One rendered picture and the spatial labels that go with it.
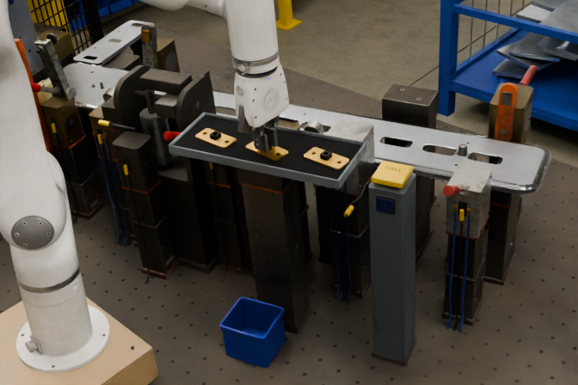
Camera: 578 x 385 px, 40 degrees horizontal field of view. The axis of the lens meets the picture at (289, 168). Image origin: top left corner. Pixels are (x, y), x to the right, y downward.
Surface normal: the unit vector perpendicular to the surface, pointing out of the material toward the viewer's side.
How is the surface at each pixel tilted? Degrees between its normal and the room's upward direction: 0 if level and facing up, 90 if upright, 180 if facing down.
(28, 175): 67
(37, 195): 63
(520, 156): 0
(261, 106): 90
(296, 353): 0
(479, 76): 0
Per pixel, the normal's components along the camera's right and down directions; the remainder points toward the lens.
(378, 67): -0.08, -0.83
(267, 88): 0.72, 0.32
